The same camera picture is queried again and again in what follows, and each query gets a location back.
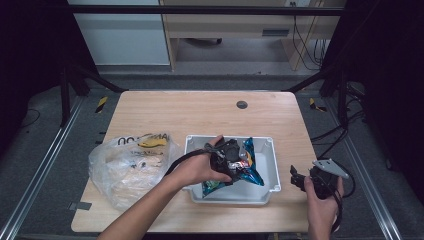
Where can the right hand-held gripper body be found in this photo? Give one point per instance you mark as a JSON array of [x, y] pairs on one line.
[[325, 181]]

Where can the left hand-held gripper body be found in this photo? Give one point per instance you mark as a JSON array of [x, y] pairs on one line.
[[226, 156]]

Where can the white plastic bin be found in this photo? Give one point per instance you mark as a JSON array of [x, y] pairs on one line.
[[270, 160]]

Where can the blue chip bag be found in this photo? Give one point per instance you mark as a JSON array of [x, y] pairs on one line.
[[251, 170]]

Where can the clear plastic bag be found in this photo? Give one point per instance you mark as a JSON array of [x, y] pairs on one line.
[[133, 170]]

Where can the person's right hand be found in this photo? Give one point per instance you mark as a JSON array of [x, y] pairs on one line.
[[321, 208]]

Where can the person's left hand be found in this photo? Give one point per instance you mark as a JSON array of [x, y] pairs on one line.
[[196, 168]]

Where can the grey table grommet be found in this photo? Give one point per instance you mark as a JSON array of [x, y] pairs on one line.
[[242, 105]]

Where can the yellow black tape strip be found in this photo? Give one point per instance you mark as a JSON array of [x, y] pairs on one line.
[[315, 105], [101, 104]]

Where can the black curtain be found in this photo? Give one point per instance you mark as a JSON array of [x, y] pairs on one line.
[[30, 50], [390, 83]]

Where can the light wooden desk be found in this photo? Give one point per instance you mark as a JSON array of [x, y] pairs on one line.
[[233, 23]]

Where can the grey tape piece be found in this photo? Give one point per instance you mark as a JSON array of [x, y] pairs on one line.
[[80, 206]]

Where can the white cabinet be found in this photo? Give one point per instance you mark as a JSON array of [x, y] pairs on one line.
[[123, 40]]

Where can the aluminium floor rail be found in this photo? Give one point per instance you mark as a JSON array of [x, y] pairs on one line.
[[43, 163], [366, 173]]

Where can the black frame strut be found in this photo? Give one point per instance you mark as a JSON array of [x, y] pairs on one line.
[[342, 96], [65, 96]]

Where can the black horizontal frame bar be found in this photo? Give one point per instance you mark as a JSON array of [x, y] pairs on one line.
[[200, 10]]

